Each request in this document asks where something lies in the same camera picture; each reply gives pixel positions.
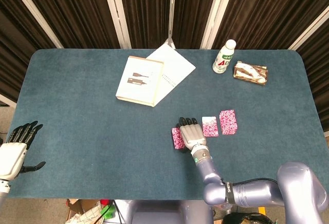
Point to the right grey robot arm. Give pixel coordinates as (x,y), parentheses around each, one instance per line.
(257,190)

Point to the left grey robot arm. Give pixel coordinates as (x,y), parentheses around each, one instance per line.
(3,190)

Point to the thin white pole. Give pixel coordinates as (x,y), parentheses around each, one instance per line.
(171,8)

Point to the brown white tissue pack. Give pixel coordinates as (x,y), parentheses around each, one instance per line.
(249,72)

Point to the white screen frame post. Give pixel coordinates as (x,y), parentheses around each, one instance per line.
(37,10)
(117,16)
(308,32)
(216,16)

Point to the white book slipcase box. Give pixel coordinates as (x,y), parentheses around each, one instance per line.
(138,80)

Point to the dark brown curtain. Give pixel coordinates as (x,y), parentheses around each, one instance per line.
(77,10)

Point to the blue felt table cover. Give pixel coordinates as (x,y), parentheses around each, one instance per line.
(90,131)

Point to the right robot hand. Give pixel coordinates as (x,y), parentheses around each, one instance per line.
(192,134)

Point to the grey robot torso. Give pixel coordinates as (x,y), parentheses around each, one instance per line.
(167,212)

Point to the pink patterned packet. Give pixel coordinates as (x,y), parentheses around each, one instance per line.
(228,122)

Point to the pink patterned card pile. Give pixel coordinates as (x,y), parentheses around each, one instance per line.
(176,139)
(210,129)

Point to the small red object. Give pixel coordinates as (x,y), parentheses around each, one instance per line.
(104,202)

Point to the black bag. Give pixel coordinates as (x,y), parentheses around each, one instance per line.
(239,220)

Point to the green plastic object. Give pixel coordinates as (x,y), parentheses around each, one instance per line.
(107,211)

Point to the white AD milk drink bottle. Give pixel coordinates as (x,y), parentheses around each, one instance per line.
(222,62)

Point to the cardboard box with paper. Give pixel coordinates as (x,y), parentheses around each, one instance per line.
(77,208)

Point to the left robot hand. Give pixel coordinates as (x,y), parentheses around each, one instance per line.
(13,157)

